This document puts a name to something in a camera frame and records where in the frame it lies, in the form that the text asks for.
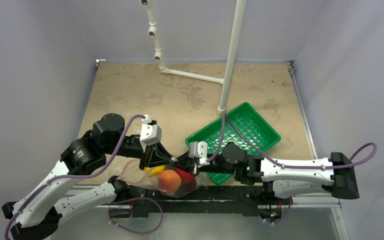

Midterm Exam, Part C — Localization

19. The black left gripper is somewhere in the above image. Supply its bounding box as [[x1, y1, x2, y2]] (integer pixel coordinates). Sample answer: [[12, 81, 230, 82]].
[[105, 135, 175, 170]]

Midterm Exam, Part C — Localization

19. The yellow toy bell pepper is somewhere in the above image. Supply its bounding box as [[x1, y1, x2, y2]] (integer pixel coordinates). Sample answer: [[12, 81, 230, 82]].
[[144, 165, 166, 178]]

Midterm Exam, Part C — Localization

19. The red toy tomato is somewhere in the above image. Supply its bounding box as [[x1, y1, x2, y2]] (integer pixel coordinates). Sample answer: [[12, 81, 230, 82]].
[[175, 168, 197, 187]]

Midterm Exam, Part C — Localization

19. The clear zip top bag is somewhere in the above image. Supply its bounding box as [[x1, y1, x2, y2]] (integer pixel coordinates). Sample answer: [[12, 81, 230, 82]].
[[116, 159, 209, 198]]

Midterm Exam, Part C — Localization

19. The toy peach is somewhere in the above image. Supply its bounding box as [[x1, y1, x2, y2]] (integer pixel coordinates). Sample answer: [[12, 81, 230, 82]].
[[158, 169, 181, 195]]

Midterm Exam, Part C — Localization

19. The dark red toy apple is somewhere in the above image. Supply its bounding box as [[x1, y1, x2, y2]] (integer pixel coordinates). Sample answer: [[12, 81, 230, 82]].
[[175, 181, 197, 197]]

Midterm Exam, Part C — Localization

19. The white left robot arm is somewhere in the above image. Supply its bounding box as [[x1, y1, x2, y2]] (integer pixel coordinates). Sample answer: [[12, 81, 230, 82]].
[[2, 113, 175, 240]]

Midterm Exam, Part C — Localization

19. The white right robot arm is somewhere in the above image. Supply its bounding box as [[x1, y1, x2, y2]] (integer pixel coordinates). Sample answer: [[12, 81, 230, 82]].
[[172, 142, 360, 204]]

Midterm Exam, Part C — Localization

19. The green plastic tray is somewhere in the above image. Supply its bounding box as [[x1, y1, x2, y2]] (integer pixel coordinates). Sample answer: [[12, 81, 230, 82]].
[[184, 101, 282, 186]]

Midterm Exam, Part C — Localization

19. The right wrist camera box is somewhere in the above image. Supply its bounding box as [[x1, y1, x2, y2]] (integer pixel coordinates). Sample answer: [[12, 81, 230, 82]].
[[188, 141, 209, 167]]

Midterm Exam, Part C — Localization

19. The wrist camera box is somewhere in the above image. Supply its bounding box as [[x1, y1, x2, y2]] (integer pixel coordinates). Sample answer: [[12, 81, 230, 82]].
[[188, 141, 209, 167], [139, 114, 162, 149]]

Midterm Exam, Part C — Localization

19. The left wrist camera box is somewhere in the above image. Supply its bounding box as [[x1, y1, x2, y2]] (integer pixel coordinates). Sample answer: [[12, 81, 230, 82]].
[[139, 114, 162, 149]]

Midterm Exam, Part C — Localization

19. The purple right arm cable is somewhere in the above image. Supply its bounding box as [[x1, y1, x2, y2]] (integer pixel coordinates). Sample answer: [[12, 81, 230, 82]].
[[206, 113, 378, 170]]

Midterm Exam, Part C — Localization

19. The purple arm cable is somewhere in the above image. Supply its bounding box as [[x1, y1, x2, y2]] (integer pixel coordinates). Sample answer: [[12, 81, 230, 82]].
[[4, 114, 147, 240], [206, 113, 378, 170]]

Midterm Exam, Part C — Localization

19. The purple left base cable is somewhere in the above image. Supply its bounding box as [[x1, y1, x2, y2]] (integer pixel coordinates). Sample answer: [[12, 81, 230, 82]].
[[107, 196, 165, 236]]

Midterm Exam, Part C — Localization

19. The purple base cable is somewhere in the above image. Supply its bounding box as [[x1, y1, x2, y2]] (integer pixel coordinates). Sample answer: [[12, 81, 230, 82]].
[[107, 196, 165, 236], [261, 197, 294, 227]]

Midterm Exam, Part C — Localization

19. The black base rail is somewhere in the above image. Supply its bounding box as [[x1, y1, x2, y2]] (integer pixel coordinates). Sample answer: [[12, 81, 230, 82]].
[[112, 185, 293, 218]]

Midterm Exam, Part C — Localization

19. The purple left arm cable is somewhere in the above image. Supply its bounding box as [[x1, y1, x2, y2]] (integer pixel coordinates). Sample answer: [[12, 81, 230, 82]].
[[4, 114, 147, 240]]

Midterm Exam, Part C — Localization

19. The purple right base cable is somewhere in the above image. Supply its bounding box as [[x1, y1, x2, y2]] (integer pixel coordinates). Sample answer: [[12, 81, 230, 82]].
[[261, 197, 294, 227]]

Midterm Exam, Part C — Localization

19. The white PVC pipe frame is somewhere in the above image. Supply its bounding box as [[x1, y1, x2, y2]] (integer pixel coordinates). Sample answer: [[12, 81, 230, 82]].
[[138, 0, 247, 114]]

